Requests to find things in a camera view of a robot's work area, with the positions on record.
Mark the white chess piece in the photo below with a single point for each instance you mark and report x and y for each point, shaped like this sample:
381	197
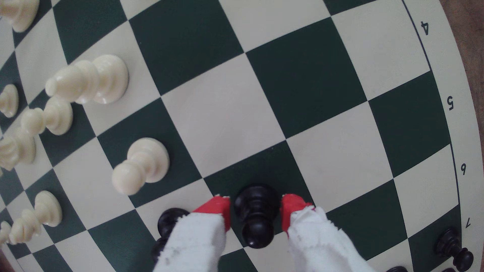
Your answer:
8	100
20	11
4	232

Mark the black chess piece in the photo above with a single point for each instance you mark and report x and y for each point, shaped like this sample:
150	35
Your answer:
397	269

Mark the white bishop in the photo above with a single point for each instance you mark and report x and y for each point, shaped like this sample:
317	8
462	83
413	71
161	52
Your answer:
37	215

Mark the white pawn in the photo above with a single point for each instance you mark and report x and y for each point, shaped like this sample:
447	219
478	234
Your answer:
90	79
141	164
47	119

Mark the black pawn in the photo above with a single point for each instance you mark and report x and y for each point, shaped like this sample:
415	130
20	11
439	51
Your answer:
257	215
452	247
168	223

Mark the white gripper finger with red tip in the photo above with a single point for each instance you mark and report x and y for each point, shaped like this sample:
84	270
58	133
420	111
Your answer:
193	245
317	245

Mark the white knight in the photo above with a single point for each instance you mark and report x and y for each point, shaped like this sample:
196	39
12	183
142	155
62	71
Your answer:
17	149

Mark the green and cream chess board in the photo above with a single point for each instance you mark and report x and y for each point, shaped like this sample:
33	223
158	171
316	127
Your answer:
227	113

